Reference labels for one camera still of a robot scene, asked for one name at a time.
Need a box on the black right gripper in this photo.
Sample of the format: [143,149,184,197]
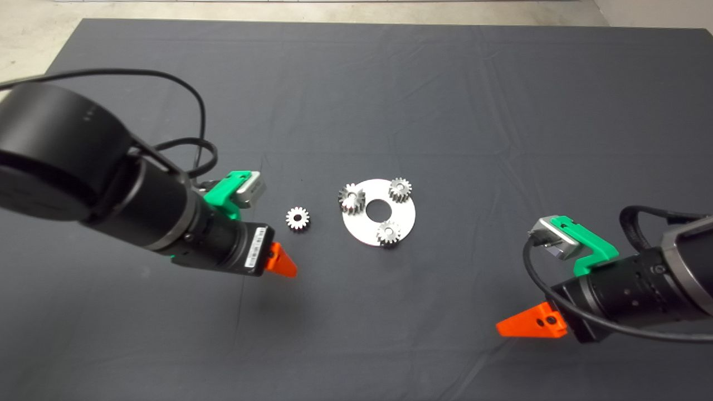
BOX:
[496,272,614,344]

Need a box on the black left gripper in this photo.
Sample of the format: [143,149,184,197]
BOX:
[185,215,298,278]

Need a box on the small steel gear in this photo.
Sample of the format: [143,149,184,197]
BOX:
[388,178,412,204]
[376,221,402,247]
[286,207,310,231]

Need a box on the larger steel gear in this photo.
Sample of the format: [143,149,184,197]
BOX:
[338,183,365,215]

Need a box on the round metal plate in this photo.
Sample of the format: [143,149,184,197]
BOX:
[341,179,417,246]

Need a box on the dark grey table cloth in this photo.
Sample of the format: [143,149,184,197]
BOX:
[0,18,713,401]

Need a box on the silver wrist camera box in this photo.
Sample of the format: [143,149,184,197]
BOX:
[528,216,585,261]
[237,171,267,210]

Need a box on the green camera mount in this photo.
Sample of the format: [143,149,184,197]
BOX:
[549,216,620,276]
[170,170,254,263]

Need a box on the braided black cable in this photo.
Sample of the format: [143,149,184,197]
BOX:
[618,205,713,254]
[131,136,219,180]

